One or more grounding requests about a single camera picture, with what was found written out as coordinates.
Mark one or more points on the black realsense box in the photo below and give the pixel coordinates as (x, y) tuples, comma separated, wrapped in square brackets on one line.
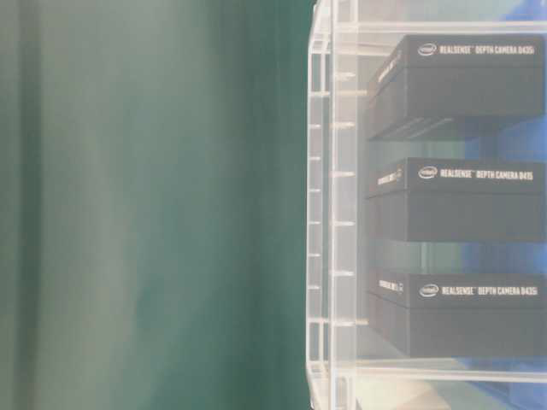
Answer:
[(442, 200), (450, 314), (455, 86)]

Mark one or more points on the green table cloth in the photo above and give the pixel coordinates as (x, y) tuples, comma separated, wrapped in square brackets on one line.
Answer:
[(152, 204)]

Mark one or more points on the clear plastic storage bin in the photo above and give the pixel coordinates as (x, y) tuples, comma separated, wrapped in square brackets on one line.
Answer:
[(349, 365)]

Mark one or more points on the blue cloth inside bin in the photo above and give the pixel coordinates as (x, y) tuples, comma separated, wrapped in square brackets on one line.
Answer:
[(523, 142)]

